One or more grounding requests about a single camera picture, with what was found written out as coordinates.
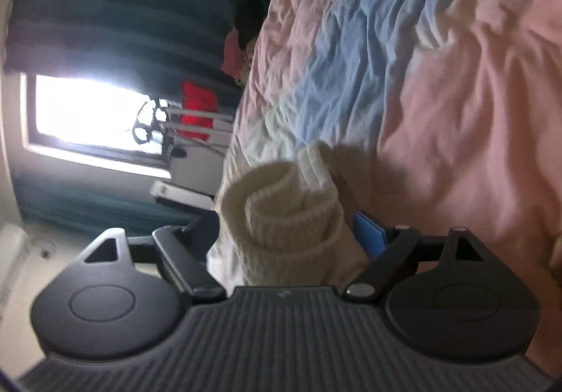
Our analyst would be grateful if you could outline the window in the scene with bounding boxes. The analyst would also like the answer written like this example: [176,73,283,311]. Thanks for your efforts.
[21,73,177,180]

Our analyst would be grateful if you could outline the garment steamer stand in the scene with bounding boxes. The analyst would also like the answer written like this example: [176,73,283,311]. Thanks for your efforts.
[132,97,234,156]

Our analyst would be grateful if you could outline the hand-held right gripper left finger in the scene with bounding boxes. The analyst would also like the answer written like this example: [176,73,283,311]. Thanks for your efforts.
[81,212,228,303]

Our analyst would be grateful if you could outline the wide blue curtain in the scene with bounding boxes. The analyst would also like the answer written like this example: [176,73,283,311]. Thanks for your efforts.
[6,0,274,86]

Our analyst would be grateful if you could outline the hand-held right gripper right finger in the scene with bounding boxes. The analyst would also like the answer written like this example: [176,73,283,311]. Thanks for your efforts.
[345,211,489,301]

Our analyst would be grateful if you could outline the narrow blue curtain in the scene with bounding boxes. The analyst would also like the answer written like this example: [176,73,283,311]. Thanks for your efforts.
[13,171,212,236]

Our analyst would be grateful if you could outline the red bag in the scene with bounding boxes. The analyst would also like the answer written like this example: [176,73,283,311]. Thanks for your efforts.
[180,80,220,143]

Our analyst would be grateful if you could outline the pink and blue bed blanket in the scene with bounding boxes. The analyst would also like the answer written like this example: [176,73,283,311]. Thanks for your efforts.
[214,0,562,375]

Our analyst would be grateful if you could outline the cream white sweatshirt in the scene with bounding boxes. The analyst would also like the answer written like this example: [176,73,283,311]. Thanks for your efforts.
[206,142,370,288]

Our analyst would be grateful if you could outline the light pink cloth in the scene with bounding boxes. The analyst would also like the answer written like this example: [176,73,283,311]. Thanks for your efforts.
[221,29,247,77]

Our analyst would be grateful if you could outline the white standing panel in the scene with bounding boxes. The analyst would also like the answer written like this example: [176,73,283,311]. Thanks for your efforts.
[149,179,217,214]

